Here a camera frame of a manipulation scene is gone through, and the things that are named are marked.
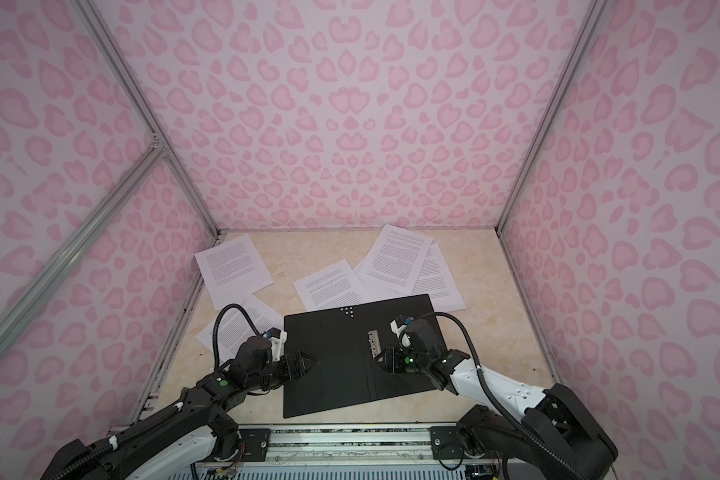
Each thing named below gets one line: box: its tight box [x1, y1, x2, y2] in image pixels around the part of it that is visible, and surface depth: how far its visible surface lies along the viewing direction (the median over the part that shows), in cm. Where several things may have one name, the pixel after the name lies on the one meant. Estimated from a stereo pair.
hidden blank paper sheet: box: [353, 269, 411, 301], surface depth 106 cm
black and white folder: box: [283, 294, 440, 419], surface depth 86 cm
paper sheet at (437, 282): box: [411, 243, 466, 313], surface depth 106 cm
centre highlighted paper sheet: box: [293, 259, 372, 312], surface depth 106 cm
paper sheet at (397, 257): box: [357, 224, 434, 294], surface depth 113 cm
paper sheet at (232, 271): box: [194, 233, 274, 311], surface depth 112 cm
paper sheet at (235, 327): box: [196, 294, 285, 363], surface depth 95 cm
